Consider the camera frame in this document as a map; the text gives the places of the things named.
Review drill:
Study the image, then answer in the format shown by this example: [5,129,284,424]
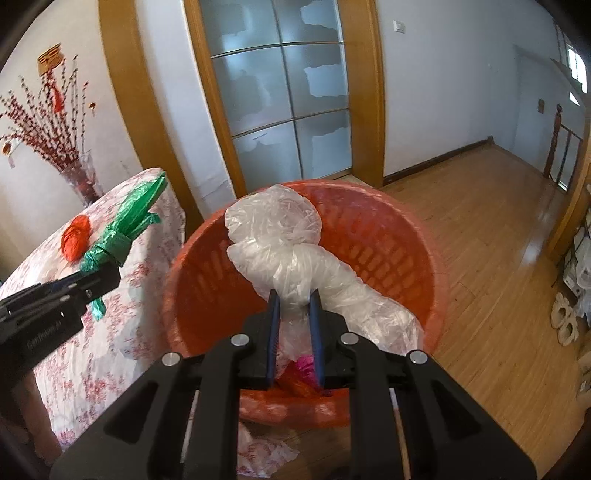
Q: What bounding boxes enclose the pink plastic bag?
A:
[295,355,324,393]

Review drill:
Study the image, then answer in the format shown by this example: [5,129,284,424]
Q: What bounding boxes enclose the red blossom branches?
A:
[0,55,100,171]

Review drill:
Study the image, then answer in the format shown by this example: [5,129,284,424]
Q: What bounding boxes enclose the glass vase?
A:
[60,150,105,206]

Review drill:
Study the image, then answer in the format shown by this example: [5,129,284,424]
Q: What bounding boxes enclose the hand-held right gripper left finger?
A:
[48,290,282,480]

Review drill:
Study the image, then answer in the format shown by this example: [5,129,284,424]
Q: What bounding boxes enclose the large orange plastic bag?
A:
[277,364,319,398]

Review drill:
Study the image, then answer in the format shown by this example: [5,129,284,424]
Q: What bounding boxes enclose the clear plastic bag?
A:
[224,183,424,365]

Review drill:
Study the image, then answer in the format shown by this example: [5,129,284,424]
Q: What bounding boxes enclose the green plastic bag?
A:
[79,171,168,321]

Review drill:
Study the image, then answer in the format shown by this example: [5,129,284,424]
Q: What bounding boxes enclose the orange plastic basket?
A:
[161,180,451,428]

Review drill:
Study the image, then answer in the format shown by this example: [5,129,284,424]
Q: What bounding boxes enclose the white plastic bags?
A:
[563,185,591,305]

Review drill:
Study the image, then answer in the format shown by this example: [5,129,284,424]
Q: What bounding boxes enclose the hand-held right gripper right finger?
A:
[308,290,539,480]

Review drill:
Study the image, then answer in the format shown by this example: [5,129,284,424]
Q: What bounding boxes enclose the small orange plastic bag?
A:
[61,215,93,261]

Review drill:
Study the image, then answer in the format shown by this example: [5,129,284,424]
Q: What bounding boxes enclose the frosted glass door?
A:
[198,0,354,192]

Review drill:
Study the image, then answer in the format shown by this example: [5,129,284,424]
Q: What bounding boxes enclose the window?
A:
[556,28,591,107]

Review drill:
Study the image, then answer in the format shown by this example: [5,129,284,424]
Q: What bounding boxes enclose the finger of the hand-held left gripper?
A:
[58,263,122,317]

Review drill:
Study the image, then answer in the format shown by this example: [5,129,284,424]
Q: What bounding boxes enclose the beige slipper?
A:
[551,293,573,329]
[556,318,580,346]

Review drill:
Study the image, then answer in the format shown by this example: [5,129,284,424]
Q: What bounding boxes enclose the person's left forearm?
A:
[0,367,63,455]

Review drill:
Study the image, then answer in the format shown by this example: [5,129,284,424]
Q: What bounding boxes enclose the gold red wall decoration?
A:
[37,44,63,75]

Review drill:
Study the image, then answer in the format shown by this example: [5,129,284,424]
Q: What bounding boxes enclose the grey door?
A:
[515,46,561,153]

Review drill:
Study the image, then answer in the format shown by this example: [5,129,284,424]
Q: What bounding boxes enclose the wooden stair railing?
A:
[542,105,591,190]

